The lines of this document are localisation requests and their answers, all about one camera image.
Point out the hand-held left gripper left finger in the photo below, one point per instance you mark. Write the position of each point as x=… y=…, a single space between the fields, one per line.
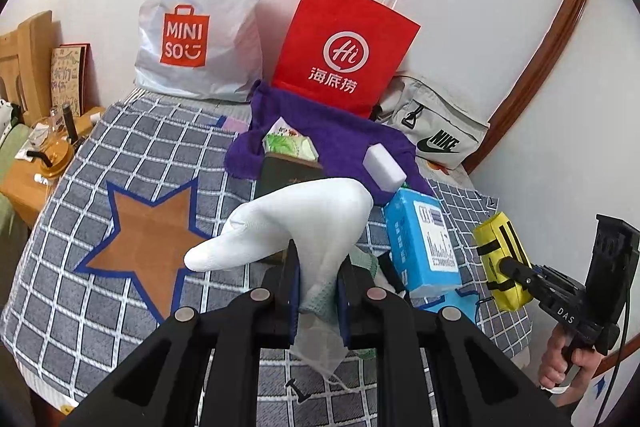
x=294 y=302

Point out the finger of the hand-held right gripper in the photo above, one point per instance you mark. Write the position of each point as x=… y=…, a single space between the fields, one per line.
x=520 y=274

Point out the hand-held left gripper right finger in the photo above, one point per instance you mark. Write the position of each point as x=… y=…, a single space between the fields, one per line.
x=342 y=307

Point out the yellow zip pouch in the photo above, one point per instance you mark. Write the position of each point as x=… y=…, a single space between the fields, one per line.
x=500 y=237

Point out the white sponge block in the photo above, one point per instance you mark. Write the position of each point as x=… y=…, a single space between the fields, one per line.
x=384 y=167

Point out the green packet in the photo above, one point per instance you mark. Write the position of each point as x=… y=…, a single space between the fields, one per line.
x=290 y=144

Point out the person's right hand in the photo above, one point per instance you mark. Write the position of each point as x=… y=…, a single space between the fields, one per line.
x=555 y=367

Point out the green cloth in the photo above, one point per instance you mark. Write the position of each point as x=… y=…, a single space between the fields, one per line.
x=362 y=259

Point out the blue star marker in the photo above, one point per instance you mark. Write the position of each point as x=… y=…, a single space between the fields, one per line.
x=450 y=303

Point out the blue tissue pack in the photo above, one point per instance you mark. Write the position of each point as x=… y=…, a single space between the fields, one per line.
x=420 y=247

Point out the dark green tea tin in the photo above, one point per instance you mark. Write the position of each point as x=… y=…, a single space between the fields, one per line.
x=285 y=172

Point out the brown star marker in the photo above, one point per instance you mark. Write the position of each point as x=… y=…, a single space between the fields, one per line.
x=150 y=237

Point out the purple towel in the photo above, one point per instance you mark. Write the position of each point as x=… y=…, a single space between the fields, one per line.
x=340 y=132

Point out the grey waist bag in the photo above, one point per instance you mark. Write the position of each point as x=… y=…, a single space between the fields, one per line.
x=440 y=117

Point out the grey plaid cloth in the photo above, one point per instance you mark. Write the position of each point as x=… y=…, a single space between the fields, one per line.
x=125 y=147

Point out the black bottle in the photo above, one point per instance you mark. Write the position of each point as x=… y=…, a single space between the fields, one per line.
x=68 y=122

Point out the red paper bag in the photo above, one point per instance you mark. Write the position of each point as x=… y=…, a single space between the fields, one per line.
x=345 y=17

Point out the wooden nightstand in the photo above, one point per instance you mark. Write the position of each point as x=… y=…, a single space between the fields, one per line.
x=15 y=187

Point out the illustrated notebook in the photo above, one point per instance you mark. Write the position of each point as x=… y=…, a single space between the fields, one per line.
x=70 y=77

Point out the green blanket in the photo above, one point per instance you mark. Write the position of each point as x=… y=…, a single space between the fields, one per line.
x=10 y=142

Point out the white spotted pillow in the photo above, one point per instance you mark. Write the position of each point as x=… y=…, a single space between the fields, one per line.
x=4 y=112

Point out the wooden headboard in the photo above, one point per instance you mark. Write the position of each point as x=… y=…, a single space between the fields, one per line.
x=35 y=57

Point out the wooden door frame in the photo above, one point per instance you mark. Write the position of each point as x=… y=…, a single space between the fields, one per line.
x=550 y=57

